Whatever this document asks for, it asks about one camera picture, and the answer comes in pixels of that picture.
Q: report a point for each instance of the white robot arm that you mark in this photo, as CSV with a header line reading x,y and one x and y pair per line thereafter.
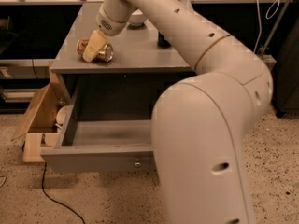
x,y
197,124

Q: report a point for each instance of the grey cabinet with top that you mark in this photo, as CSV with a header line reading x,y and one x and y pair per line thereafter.
x,y
135,50

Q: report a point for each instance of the blue Pepsi can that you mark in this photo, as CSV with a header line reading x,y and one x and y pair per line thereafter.
x,y
162,42

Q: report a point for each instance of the white ceramic bowl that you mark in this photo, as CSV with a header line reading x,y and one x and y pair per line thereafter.
x,y
137,18

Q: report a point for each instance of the grey open top drawer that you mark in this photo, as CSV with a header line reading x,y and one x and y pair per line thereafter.
x,y
107,126

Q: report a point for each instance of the slanted metal pole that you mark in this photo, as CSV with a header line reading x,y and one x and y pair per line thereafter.
x,y
274,28

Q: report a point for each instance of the white plates in box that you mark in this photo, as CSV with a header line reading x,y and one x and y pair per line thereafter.
x,y
60,117

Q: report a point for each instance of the open cardboard box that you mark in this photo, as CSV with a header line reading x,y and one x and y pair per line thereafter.
x,y
37,126

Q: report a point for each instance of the round metal drawer knob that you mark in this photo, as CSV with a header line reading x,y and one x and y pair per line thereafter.
x,y
137,164

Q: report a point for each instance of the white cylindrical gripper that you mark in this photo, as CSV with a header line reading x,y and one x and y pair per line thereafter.
x,y
108,24

